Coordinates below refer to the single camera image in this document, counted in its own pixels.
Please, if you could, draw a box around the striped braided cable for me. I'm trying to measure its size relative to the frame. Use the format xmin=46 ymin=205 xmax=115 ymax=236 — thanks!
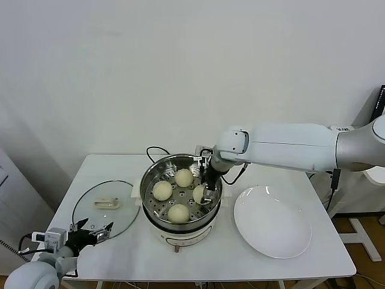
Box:
xmin=0 ymin=239 xmax=28 ymax=257

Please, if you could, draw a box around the white steamed baozi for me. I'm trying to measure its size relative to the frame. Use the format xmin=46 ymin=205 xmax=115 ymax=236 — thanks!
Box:
xmin=191 ymin=185 xmax=208 ymax=205
xmin=174 ymin=169 xmax=194 ymax=188
xmin=152 ymin=181 xmax=174 ymax=202
xmin=167 ymin=204 xmax=191 ymax=224

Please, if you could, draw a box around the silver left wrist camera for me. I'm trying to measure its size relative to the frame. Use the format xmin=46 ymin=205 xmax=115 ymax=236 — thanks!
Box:
xmin=31 ymin=228 xmax=66 ymax=251

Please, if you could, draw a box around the black open laptop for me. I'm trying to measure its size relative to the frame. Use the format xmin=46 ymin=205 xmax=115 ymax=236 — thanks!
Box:
xmin=372 ymin=84 xmax=385 ymax=119

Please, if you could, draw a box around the black adapter mains cable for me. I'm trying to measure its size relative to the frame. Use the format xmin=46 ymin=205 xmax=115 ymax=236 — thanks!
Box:
xmin=309 ymin=172 xmax=336 ymax=212

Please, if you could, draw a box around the round glass pot lid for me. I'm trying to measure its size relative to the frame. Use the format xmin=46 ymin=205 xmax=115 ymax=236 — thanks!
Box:
xmin=72 ymin=179 xmax=141 ymax=238

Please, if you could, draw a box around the large white plate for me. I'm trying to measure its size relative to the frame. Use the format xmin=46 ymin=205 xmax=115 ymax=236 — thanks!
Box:
xmin=233 ymin=185 xmax=313 ymax=259

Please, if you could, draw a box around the perforated stainless steamer basket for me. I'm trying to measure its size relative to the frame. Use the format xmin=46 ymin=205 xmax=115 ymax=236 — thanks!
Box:
xmin=140 ymin=154 xmax=224 ymax=229

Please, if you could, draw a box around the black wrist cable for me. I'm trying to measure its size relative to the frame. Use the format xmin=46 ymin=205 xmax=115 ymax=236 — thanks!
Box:
xmin=221 ymin=164 xmax=248 ymax=185
xmin=17 ymin=234 xmax=34 ymax=255

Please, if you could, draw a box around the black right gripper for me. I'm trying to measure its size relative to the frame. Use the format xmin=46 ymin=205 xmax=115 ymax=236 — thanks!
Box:
xmin=200 ymin=163 xmax=224 ymax=207

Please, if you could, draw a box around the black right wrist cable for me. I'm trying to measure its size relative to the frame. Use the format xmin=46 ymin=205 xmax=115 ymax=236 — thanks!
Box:
xmin=221 ymin=164 xmax=248 ymax=185

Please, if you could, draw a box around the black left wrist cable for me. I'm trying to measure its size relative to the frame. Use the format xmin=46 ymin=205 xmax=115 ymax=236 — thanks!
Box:
xmin=17 ymin=234 xmax=34 ymax=255

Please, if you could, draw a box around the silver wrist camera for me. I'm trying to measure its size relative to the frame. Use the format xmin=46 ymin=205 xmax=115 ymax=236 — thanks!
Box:
xmin=194 ymin=144 xmax=213 ymax=164
xmin=31 ymin=228 xmax=66 ymax=251

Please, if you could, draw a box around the black cooker power cord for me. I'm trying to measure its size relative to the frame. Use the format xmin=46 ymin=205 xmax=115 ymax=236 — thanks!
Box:
xmin=146 ymin=146 xmax=172 ymax=165

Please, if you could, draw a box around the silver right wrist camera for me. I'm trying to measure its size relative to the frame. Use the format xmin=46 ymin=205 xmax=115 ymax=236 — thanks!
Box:
xmin=194 ymin=144 xmax=213 ymax=164

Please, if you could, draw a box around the white side desk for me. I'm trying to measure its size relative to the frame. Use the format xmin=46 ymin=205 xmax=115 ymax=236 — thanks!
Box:
xmin=326 ymin=125 xmax=385 ymax=263

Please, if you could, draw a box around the black power adapter brick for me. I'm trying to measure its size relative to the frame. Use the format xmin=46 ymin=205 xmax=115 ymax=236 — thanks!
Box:
xmin=330 ymin=169 xmax=341 ymax=190

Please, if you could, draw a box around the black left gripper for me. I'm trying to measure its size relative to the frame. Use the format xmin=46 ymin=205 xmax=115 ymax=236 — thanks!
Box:
xmin=64 ymin=219 xmax=115 ymax=257

